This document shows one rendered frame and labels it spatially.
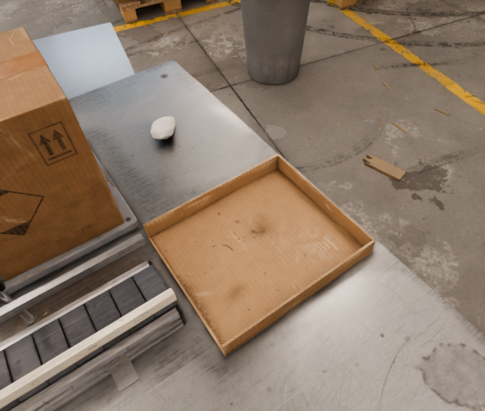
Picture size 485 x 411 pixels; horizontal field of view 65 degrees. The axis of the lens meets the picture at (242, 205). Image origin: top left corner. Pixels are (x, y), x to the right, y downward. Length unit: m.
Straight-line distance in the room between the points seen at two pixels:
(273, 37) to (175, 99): 1.43
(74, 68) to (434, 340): 1.09
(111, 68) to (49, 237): 0.63
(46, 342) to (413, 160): 1.88
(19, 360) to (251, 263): 0.36
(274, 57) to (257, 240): 1.85
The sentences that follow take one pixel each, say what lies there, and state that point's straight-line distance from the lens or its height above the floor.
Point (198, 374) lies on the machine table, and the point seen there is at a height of 0.83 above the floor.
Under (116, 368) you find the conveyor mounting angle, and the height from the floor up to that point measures 0.84.
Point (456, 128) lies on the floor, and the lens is 2.44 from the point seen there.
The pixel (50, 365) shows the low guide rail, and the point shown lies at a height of 0.91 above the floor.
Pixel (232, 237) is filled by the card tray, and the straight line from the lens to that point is 0.69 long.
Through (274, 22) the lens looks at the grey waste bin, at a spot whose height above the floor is 0.41.
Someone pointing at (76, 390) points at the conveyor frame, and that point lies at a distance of 0.63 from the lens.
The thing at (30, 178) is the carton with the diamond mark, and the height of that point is 1.02.
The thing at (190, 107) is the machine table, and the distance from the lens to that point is 0.98.
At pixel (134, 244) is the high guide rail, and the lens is 0.55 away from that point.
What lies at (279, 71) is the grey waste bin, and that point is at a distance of 2.49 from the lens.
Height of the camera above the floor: 1.40
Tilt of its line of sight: 51 degrees down
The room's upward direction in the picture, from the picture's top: 4 degrees counter-clockwise
